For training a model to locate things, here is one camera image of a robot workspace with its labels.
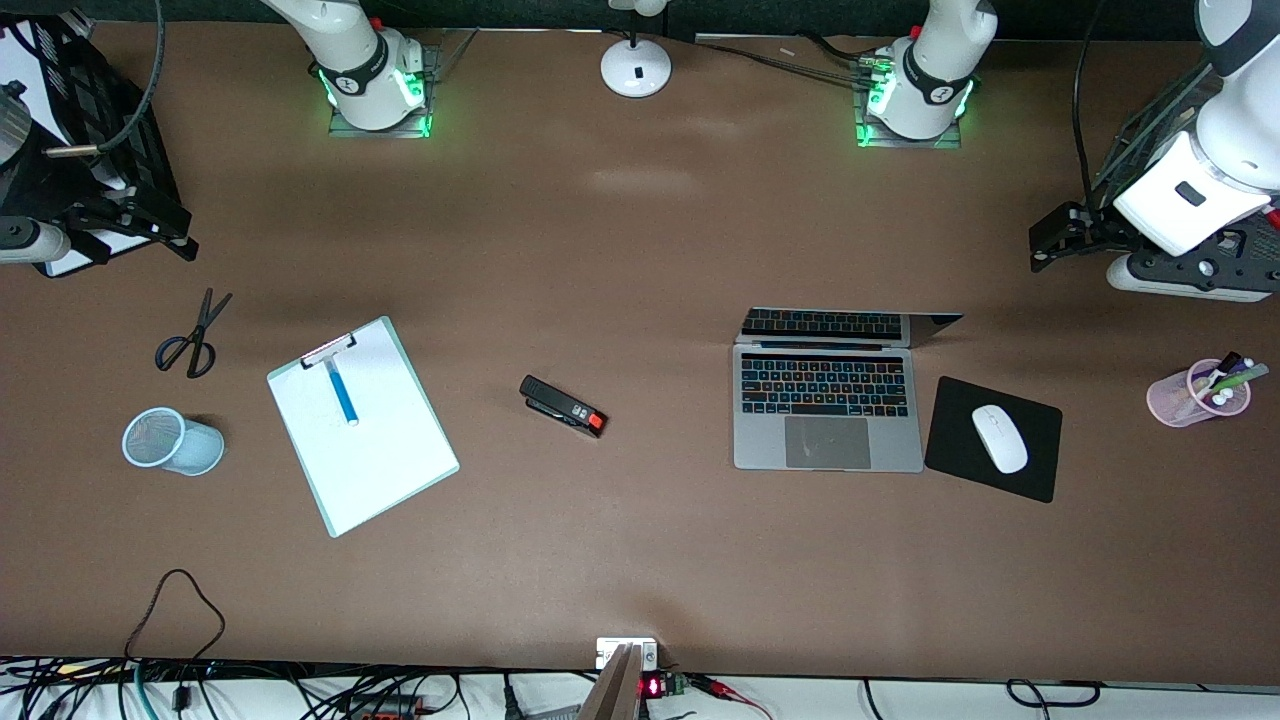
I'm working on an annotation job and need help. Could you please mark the black scissors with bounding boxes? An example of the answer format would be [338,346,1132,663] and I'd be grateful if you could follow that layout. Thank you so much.
[154,288,234,380]

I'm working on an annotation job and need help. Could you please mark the blue mesh pen cup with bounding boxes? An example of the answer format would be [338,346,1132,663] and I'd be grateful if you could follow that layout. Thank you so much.
[122,406,226,477]

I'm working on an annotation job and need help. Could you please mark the green marker with clear cap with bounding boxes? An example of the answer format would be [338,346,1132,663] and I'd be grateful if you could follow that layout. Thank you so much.
[1208,365,1271,396]

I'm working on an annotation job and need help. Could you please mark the black stapler with red end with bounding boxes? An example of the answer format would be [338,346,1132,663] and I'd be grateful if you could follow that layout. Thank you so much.
[519,375,609,439]

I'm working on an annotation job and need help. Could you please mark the black table cable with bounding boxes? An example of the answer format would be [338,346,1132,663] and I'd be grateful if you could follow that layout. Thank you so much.
[795,30,881,67]
[695,40,866,81]

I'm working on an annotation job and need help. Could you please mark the small white box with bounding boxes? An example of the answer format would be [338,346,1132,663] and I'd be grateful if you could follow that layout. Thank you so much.
[596,637,659,671]

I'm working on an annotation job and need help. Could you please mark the grey mesh desk tray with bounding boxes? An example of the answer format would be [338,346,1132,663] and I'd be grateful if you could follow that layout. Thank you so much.
[1092,60,1226,216]

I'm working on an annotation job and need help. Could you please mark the pink mesh pen cup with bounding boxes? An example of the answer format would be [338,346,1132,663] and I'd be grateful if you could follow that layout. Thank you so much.
[1147,358,1252,429]

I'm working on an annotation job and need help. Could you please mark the white lamp base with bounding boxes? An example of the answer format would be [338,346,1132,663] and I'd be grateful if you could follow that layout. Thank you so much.
[600,0,673,99]

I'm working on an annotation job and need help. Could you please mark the silver laptop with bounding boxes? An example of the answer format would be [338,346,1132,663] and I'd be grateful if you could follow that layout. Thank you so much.
[733,308,964,473]

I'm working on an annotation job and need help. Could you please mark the black looped floor cable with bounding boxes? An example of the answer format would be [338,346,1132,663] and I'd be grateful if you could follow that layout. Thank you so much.
[1005,678,1103,707]

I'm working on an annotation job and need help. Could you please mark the orange and black connector strip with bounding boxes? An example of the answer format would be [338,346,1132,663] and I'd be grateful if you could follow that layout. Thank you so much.
[345,693,421,720]

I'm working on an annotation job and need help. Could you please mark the red wire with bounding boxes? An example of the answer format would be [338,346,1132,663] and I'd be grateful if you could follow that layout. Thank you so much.
[690,675,773,720]

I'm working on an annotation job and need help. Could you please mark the mint green clipboard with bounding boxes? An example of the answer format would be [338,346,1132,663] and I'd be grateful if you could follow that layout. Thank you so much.
[267,316,461,539]

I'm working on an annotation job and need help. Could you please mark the white computer mouse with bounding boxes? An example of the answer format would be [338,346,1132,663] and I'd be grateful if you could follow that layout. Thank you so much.
[971,404,1030,475]

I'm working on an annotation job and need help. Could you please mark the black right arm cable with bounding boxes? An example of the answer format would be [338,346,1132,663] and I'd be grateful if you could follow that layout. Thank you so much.
[43,0,167,159]

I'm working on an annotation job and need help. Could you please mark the light blue marker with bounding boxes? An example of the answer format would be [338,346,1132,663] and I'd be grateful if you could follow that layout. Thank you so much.
[324,357,360,427]

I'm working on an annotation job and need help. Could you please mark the black stacked paper tray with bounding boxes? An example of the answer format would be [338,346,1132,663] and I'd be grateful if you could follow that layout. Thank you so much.
[0,20,191,279]

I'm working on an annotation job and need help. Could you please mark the black mouse pad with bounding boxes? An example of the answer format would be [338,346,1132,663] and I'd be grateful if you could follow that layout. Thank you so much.
[924,376,1063,504]

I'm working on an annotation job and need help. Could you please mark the black cable tangle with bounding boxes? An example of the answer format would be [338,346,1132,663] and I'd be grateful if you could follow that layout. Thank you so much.
[0,655,581,720]

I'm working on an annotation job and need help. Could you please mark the white clipboard paper sheet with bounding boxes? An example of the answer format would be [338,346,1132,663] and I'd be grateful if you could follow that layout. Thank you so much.
[270,322,456,534]

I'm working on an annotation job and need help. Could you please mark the grey mounting post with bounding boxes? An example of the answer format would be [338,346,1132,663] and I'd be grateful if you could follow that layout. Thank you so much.
[578,644,643,720]

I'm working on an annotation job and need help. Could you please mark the thin looped black cable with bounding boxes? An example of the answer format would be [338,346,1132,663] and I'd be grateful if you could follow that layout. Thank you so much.
[124,568,227,663]

